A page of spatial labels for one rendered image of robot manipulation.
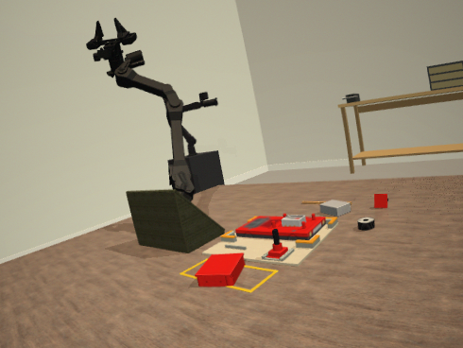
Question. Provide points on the red cube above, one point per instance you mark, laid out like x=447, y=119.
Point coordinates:
x=380, y=200

